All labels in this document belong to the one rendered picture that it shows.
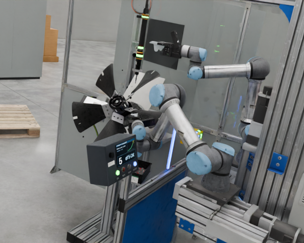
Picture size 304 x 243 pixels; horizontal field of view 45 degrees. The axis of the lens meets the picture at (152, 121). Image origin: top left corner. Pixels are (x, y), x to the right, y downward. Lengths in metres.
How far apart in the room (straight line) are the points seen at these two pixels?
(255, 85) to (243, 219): 0.88
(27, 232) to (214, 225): 1.82
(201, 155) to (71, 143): 2.39
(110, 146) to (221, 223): 0.65
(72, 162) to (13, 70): 4.40
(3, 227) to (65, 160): 1.09
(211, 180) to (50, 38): 9.09
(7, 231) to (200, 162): 1.96
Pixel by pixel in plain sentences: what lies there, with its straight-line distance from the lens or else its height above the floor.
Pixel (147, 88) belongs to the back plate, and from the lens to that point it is 2.85.
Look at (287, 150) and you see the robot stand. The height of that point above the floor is 1.31.
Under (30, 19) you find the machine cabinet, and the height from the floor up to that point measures 1.24.
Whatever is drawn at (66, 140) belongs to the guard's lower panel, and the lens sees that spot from 3.97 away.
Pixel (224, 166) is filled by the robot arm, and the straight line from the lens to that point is 1.86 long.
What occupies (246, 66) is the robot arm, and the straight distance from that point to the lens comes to 2.23.
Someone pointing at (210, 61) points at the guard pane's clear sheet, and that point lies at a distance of 3.00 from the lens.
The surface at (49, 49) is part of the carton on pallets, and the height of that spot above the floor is 0.31.
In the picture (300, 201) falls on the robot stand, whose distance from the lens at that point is 1.94.
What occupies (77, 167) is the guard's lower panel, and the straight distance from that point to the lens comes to 3.96.
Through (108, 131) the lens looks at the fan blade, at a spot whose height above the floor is 1.04.
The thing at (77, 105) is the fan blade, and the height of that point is 1.13.
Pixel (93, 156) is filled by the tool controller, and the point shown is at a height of 1.19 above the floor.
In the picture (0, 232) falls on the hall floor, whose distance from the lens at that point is 3.26.
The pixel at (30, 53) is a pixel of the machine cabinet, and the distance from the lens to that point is 8.17.
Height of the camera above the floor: 1.87
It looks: 17 degrees down
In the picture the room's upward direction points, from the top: 9 degrees clockwise
